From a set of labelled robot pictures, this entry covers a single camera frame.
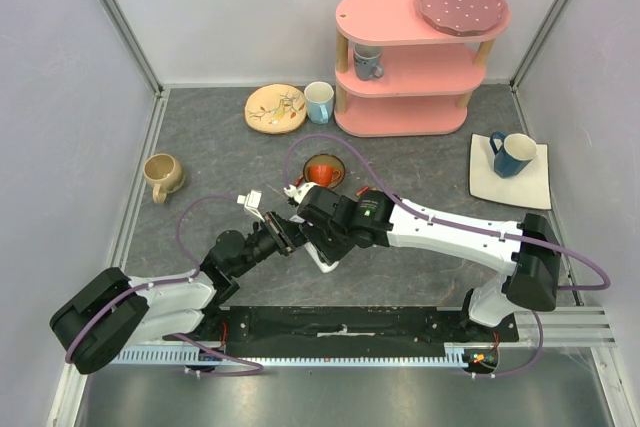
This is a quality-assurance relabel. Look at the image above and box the grey mug on shelf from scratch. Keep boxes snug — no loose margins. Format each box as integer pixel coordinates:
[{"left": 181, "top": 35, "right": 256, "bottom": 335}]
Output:
[{"left": 353, "top": 44, "right": 384, "bottom": 81}]

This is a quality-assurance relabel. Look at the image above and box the beige mug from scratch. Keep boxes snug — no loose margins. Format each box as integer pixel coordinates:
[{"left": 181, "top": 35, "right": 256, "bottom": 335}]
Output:
[{"left": 143, "top": 153, "right": 185, "bottom": 205}]

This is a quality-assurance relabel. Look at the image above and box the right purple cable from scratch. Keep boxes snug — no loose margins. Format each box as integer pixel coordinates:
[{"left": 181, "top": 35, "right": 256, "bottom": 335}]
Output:
[{"left": 282, "top": 133, "right": 612, "bottom": 379}]

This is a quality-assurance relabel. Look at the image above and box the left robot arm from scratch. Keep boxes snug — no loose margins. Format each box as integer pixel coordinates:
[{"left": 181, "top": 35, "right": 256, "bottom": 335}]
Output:
[{"left": 49, "top": 212, "right": 305, "bottom": 374}]

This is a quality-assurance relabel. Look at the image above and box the white cable duct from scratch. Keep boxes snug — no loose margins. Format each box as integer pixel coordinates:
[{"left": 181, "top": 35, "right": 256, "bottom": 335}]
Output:
[{"left": 111, "top": 342, "right": 488, "bottom": 369}]

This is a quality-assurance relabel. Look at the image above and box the orange cup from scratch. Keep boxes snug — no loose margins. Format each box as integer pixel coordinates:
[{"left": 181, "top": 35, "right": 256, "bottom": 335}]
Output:
[{"left": 308, "top": 164, "right": 343, "bottom": 188}]

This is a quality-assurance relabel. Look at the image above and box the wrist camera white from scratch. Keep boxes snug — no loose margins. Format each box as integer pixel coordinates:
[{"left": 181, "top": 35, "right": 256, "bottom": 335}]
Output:
[
  {"left": 236, "top": 189, "right": 264, "bottom": 221},
  {"left": 284, "top": 182, "right": 317, "bottom": 205}
]

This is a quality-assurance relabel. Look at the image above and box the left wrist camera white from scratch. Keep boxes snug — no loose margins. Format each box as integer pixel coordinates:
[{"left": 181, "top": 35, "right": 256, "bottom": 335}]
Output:
[{"left": 236, "top": 189, "right": 264, "bottom": 221}]

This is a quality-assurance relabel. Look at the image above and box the yellow floral plate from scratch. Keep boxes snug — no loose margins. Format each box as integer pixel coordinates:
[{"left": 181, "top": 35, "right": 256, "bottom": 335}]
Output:
[{"left": 244, "top": 84, "right": 307, "bottom": 135}]

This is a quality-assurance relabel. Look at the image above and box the dark blue mug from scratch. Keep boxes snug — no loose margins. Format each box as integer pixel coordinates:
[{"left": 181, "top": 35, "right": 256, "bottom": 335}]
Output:
[{"left": 489, "top": 132, "right": 537, "bottom": 178}]

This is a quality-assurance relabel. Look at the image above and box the white remote control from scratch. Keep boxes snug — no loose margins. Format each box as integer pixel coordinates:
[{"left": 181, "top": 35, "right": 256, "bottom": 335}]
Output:
[{"left": 289, "top": 215, "right": 339, "bottom": 273}]

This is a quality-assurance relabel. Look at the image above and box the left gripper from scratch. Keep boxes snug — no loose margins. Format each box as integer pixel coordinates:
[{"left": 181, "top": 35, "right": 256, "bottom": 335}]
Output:
[{"left": 233, "top": 209, "right": 309, "bottom": 277}]

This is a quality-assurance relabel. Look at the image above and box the light blue mug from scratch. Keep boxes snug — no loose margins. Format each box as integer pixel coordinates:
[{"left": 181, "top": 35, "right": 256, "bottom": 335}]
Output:
[{"left": 304, "top": 81, "right": 334, "bottom": 124}]

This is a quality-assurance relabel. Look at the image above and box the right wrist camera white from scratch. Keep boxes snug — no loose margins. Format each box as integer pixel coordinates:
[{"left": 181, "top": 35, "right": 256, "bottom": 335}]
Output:
[{"left": 284, "top": 182, "right": 317, "bottom": 205}]

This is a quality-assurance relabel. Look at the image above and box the pink dotted plate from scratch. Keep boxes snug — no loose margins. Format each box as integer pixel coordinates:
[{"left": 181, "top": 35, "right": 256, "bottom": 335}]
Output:
[{"left": 417, "top": 0, "right": 508, "bottom": 37}]

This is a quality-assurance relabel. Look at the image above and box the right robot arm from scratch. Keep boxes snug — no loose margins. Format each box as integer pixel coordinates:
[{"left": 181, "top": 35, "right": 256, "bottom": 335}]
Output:
[{"left": 285, "top": 182, "right": 560, "bottom": 341}]

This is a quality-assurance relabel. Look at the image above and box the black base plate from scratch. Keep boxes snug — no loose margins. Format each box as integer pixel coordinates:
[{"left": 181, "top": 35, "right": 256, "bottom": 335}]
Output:
[{"left": 189, "top": 306, "right": 519, "bottom": 355}]

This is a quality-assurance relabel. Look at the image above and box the white square plate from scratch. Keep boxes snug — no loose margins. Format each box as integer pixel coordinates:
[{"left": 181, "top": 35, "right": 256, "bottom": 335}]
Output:
[{"left": 469, "top": 133, "right": 552, "bottom": 210}]

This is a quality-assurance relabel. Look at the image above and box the pink three-tier shelf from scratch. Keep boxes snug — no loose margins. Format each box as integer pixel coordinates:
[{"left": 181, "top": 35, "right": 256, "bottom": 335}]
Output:
[{"left": 335, "top": 0, "right": 511, "bottom": 137}]

